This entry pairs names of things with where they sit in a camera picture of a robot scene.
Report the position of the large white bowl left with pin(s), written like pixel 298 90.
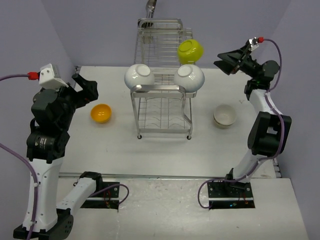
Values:
pixel 138 74

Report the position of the stainless steel dish rack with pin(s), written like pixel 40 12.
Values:
pixel 162 107

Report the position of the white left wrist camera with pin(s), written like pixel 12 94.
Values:
pixel 49 78

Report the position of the small white bowl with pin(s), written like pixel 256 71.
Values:
pixel 225 111

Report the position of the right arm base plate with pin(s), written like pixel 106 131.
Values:
pixel 225 195

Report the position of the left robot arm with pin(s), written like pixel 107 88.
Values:
pixel 53 110

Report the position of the large white bowl right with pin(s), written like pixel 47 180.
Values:
pixel 189 76

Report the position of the green bowl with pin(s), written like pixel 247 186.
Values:
pixel 189 51

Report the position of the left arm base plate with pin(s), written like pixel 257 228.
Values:
pixel 106 200

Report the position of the large white bowl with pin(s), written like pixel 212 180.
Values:
pixel 189 76
pixel 138 74

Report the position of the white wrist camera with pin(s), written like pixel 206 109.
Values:
pixel 49 78
pixel 253 44

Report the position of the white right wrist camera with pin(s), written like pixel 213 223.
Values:
pixel 253 44

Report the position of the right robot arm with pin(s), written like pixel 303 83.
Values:
pixel 268 135

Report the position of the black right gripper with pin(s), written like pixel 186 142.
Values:
pixel 234 57

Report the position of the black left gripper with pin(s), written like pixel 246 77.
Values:
pixel 83 96

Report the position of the orange bowl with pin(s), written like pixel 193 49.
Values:
pixel 101 113

